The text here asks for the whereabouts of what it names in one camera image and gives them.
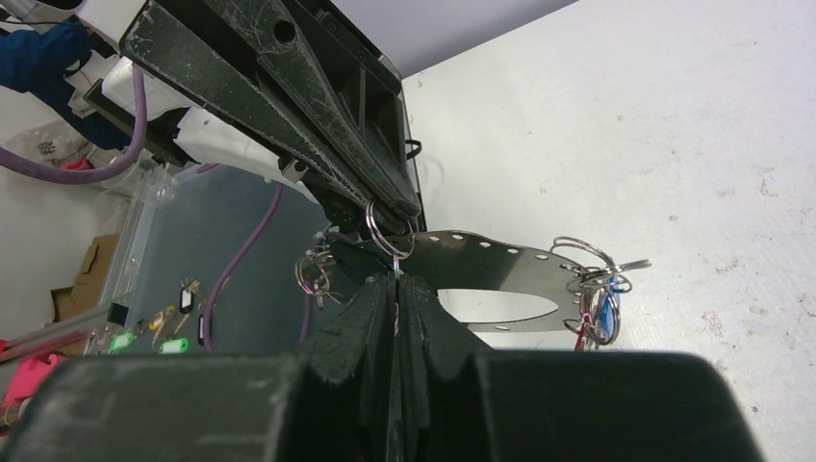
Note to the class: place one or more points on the green key tag right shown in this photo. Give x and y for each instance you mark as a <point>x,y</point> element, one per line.
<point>175,346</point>

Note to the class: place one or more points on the cardboard box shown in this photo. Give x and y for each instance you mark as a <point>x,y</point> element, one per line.
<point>84,293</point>

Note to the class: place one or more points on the blue-headed key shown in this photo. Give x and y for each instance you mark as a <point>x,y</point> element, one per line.
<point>609,316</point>

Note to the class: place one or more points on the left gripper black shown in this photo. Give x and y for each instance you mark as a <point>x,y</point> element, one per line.
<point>298,77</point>

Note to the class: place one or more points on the black-headed key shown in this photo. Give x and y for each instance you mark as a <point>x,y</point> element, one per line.
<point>357,263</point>

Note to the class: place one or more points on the white-tagged key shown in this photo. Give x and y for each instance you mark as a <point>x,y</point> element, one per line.
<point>190,295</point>

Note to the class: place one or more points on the yellow-tagged key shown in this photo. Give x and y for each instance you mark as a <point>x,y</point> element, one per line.
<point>159,322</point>

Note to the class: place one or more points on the pink object floor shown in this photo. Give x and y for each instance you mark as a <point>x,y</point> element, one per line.
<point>26,379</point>

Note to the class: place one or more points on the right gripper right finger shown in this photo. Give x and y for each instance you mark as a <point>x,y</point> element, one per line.
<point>477,403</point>

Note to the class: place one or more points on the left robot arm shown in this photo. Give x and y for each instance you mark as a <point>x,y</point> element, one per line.
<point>178,132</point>

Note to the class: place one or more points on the green key tag left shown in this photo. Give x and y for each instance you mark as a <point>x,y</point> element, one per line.
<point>121,342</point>

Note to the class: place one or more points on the green key tag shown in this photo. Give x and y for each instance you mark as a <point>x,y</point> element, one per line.
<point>121,342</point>
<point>175,346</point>

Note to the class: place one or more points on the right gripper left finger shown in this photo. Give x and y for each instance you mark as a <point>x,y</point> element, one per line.
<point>315,402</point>

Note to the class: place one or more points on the red-headed key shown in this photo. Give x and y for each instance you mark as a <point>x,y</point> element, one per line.
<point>580,341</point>

